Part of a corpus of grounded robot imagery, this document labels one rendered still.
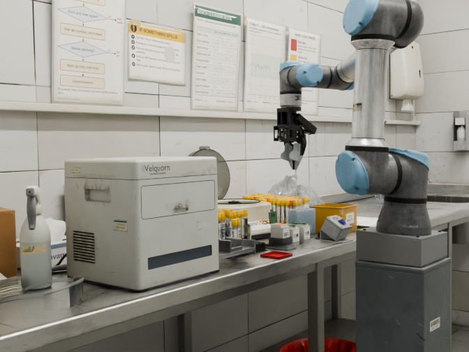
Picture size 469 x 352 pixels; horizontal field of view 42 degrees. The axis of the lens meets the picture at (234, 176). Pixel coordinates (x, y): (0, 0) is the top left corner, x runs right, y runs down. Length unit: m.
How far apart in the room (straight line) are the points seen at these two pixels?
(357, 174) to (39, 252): 0.81
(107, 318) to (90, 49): 1.07
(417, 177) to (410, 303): 0.34
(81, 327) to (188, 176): 0.45
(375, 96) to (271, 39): 1.27
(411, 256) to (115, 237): 0.78
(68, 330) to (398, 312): 0.89
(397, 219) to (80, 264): 0.84
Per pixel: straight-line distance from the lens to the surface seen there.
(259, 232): 2.10
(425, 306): 1.70
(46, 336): 1.22
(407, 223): 1.72
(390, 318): 1.74
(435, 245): 1.77
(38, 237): 1.48
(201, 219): 1.52
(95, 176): 1.47
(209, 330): 2.60
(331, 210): 2.20
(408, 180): 1.70
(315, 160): 3.16
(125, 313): 1.33
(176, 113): 2.31
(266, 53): 2.82
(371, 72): 1.65
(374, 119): 1.65
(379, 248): 1.72
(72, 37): 2.07
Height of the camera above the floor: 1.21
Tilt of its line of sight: 3 degrees down
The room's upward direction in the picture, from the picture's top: 1 degrees counter-clockwise
